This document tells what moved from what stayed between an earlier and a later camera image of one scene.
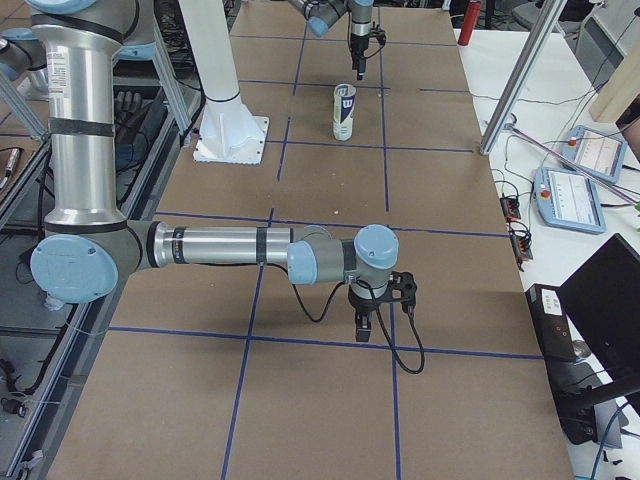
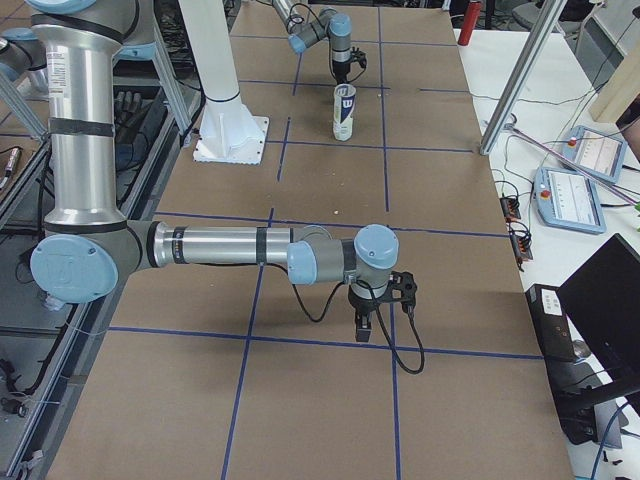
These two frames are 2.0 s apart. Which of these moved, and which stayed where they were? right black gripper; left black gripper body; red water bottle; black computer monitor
Moved: left black gripper body
Stayed: right black gripper; red water bottle; black computer monitor
